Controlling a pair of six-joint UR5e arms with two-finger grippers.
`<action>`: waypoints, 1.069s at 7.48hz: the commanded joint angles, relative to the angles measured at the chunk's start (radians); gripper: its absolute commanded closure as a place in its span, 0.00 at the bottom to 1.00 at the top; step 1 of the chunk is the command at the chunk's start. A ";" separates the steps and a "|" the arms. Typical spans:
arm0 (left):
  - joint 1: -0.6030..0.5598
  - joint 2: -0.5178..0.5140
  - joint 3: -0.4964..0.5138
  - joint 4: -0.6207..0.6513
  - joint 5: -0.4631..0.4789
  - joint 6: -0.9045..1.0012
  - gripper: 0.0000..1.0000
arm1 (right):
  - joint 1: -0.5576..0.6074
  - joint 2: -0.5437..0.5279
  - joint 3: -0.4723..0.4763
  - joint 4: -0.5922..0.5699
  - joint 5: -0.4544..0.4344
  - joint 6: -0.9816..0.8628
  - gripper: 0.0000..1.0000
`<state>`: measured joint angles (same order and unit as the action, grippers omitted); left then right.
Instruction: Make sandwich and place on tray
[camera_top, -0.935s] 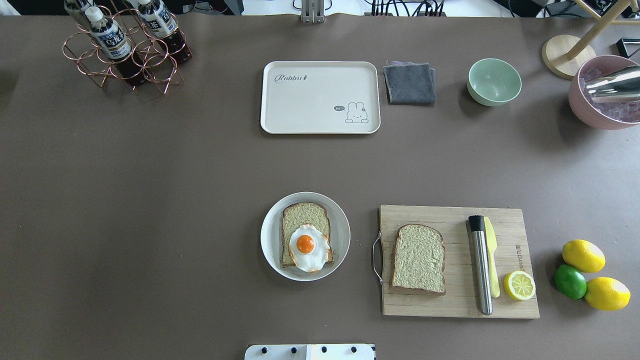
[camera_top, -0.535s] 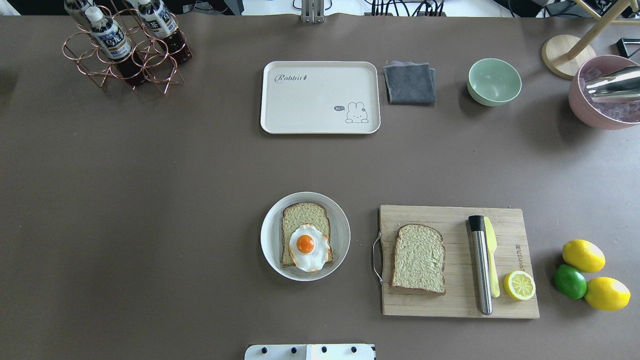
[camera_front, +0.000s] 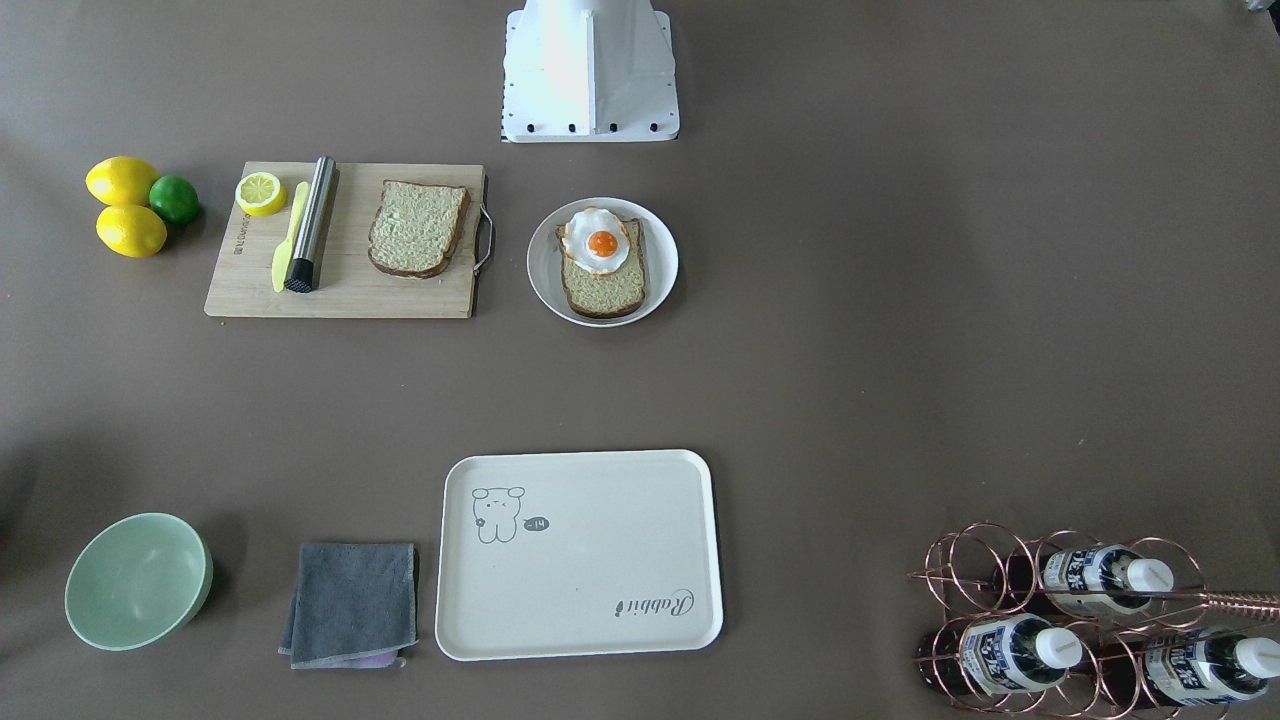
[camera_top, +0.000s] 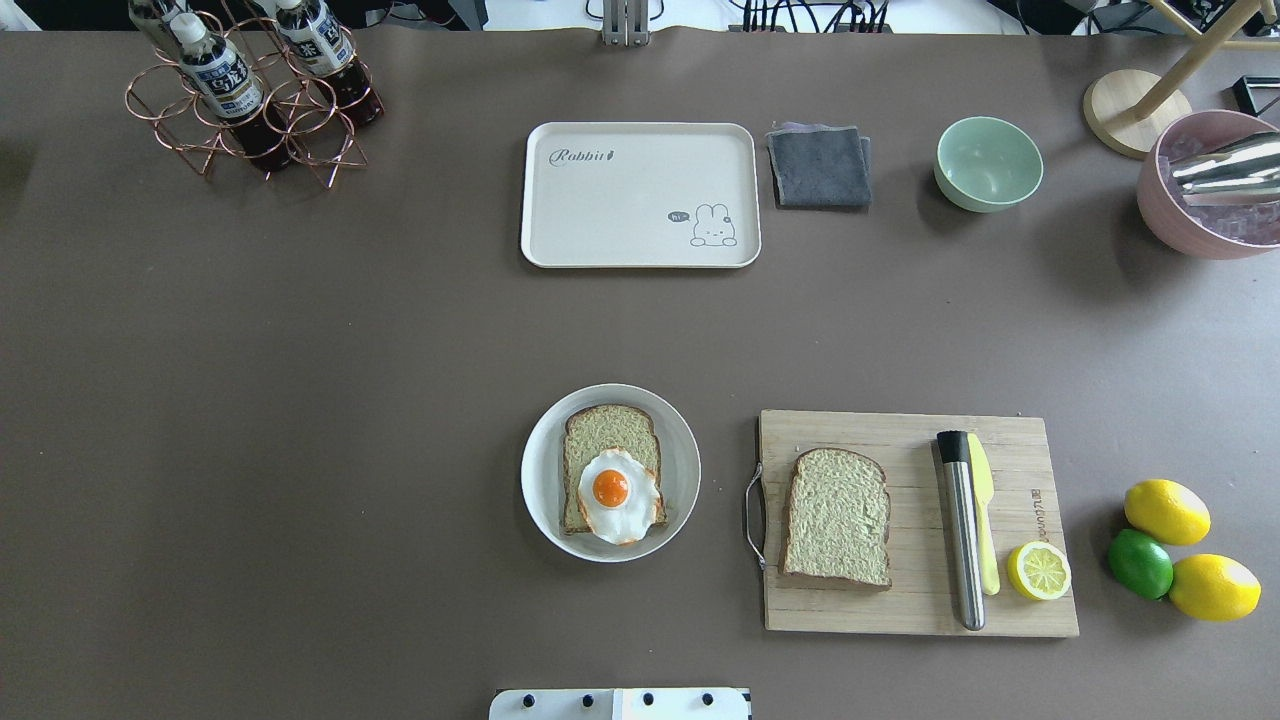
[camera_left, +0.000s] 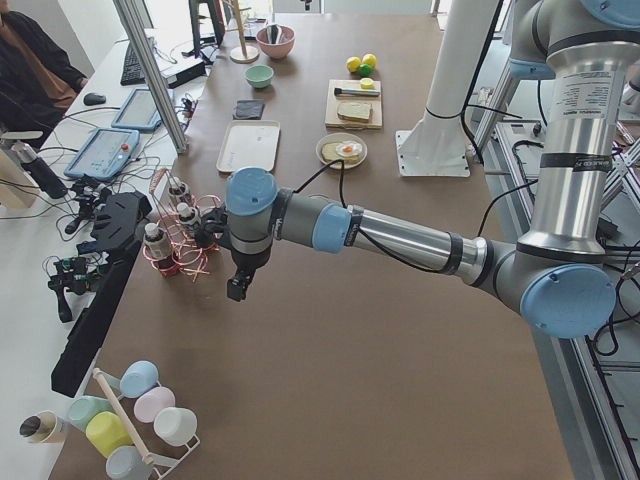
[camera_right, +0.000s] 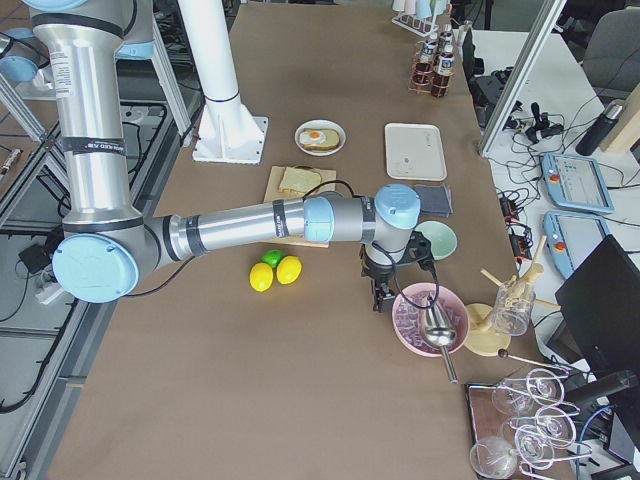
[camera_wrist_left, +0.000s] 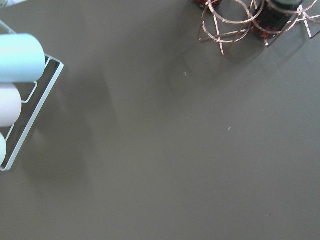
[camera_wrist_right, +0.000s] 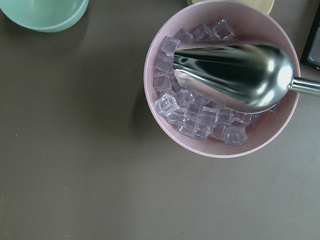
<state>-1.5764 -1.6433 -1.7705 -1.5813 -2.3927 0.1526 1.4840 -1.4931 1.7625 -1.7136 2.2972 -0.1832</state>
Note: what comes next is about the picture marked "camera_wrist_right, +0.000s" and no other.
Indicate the mint green bowl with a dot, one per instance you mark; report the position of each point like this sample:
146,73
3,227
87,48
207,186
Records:
48,16

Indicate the wooden mug tree stand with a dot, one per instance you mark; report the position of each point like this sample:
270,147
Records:
262,5

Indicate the metal ice scoop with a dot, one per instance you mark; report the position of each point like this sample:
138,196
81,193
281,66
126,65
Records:
245,77

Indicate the black tray with glasses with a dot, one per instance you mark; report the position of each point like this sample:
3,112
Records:
311,52

